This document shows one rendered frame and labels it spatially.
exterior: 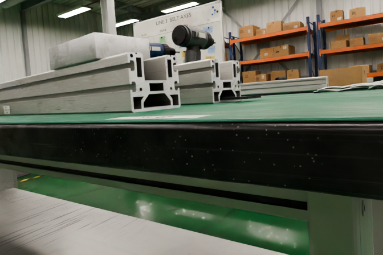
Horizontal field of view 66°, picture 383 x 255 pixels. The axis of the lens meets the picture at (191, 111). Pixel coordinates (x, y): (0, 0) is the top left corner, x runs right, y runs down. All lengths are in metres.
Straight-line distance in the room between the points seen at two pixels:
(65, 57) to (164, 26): 3.82
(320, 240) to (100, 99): 0.36
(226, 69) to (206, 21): 3.34
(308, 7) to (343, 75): 9.10
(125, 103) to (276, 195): 0.24
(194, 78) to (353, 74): 2.03
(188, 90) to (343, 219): 0.41
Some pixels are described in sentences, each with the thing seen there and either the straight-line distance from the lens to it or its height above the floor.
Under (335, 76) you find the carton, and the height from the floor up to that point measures 0.87.
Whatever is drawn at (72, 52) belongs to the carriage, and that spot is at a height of 0.88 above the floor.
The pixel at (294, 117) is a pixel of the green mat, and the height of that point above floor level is 0.78.
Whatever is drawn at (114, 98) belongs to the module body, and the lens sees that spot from 0.45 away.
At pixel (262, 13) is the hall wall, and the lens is 12.07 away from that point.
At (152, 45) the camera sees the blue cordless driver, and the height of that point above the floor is 0.99.
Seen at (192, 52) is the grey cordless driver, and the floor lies 0.92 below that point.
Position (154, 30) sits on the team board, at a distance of 4.47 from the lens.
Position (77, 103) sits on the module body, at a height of 0.80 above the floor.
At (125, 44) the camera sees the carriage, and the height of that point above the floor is 0.89.
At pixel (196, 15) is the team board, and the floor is 1.83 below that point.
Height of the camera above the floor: 0.80
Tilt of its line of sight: 3 degrees down
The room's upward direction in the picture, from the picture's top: 4 degrees counter-clockwise
